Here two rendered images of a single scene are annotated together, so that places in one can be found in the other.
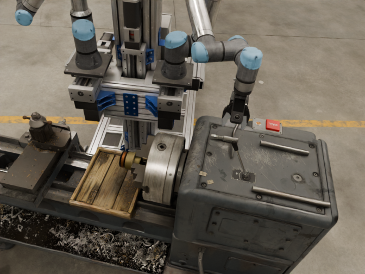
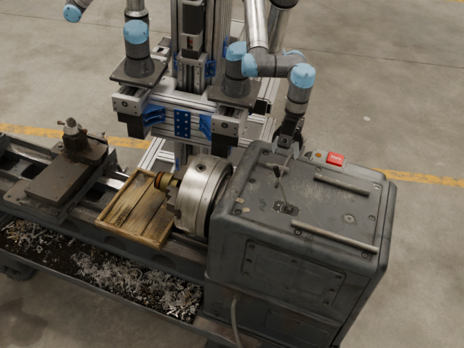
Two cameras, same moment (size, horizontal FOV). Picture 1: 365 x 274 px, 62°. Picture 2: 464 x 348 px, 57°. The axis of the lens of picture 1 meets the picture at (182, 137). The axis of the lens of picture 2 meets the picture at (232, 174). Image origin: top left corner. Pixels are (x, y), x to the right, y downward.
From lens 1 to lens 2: 0.35 m
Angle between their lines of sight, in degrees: 6
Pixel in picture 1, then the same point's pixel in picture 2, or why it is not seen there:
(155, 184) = (188, 208)
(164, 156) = (202, 178)
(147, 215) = (179, 248)
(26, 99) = (68, 110)
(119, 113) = (168, 133)
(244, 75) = (293, 94)
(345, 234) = (446, 324)
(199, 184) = (233, 210)
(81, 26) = (133, 27)
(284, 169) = (336, 207)
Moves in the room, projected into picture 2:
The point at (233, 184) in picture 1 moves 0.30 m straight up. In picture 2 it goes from (272, 215) to (287, 148)
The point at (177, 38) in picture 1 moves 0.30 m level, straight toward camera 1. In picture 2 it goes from (240, 50) to (228, 86)
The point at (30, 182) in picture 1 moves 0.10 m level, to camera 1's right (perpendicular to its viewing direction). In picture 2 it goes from (55, 195) to (78, 199)
